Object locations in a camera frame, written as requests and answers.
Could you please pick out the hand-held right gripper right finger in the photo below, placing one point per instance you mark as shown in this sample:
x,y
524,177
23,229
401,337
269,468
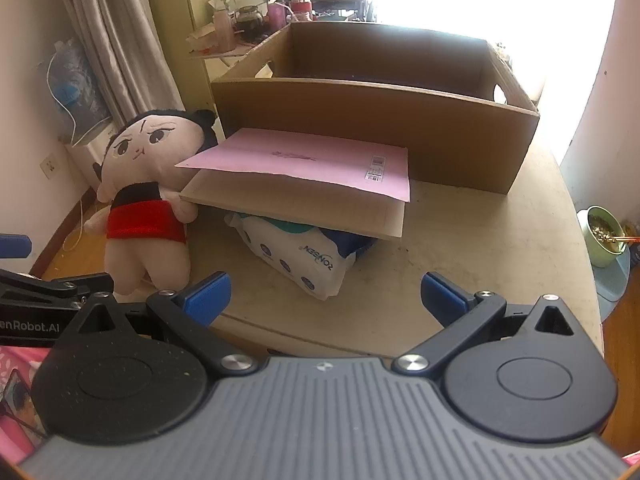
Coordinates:
x,y
442,296

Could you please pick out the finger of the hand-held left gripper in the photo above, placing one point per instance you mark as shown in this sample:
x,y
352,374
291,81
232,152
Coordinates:
x,y
45,287
14,246

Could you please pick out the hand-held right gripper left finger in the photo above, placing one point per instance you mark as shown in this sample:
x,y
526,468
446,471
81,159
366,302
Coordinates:
x,y
210,296

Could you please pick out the white tissue pack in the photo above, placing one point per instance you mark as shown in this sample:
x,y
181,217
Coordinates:
x,y
300,262

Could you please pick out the brown cardboard sheet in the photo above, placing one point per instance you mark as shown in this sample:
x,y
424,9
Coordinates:
x,y
300,207

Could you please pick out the plush doll head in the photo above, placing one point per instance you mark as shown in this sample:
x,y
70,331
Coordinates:
x,y
145,160

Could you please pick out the pink envelope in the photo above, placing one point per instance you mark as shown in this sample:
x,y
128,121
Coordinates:
x,y
300,160

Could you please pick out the brown cardboard box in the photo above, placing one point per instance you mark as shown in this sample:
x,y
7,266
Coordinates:
x,y
375,125

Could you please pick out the pink printed cloth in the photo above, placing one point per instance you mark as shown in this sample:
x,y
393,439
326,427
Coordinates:
x,y
15,355

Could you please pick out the white floor appliance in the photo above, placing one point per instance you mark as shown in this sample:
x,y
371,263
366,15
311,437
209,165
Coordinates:
x,y
92,155

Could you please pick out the green bowl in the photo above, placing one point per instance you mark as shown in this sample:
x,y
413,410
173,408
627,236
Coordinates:
x,y
600,240

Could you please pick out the clear plastic bag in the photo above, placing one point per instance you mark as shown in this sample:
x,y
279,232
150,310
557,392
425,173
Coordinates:
x,y
75,85

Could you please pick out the grey blue plastic stool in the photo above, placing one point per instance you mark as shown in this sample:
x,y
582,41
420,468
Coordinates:
x,y
617,282

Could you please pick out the chopsticks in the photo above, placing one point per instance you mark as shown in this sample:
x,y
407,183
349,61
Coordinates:
x,y
625,238

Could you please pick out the grey curtain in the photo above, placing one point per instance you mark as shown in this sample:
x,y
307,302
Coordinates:
x,y
115,35

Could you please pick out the folding side table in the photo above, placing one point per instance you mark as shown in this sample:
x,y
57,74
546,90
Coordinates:
x,y
235,55

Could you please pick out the open cardboard packet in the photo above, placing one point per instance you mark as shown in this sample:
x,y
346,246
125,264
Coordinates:
x,y
202,40

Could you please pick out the pink spray bottle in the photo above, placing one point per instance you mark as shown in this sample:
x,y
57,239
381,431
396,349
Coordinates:
x,y
223,25

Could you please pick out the dark glass jar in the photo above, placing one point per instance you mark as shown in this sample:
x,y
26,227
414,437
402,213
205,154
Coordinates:
x,y
249,22

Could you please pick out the pink drinking bottle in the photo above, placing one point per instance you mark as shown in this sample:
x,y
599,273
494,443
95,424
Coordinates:
x,y
277,17

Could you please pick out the red thermos bottle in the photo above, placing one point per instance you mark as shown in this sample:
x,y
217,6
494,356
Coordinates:
x,y
301,4

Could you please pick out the white wall outlet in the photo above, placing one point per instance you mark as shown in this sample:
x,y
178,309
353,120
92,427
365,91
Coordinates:
x,y
49,167

